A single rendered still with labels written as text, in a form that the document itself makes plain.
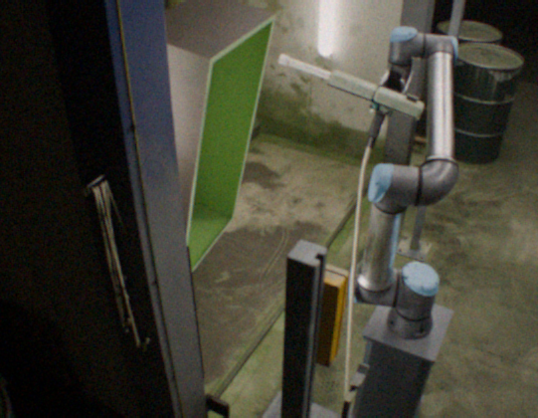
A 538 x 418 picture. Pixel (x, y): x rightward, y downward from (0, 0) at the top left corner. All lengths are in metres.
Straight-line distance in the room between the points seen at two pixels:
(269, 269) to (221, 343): 0.65
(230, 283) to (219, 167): 0.74
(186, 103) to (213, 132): 0.80
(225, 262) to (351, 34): 1.85
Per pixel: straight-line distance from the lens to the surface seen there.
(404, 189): 1.60
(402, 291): 2.09
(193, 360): 1.89
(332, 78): 1.74
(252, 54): 2.53
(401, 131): 4.18
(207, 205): 3.09
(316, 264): 0.98
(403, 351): 2.20
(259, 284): 3.25
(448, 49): 1.96
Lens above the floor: 2.29
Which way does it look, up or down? 36 degrees down
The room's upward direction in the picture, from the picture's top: straight up
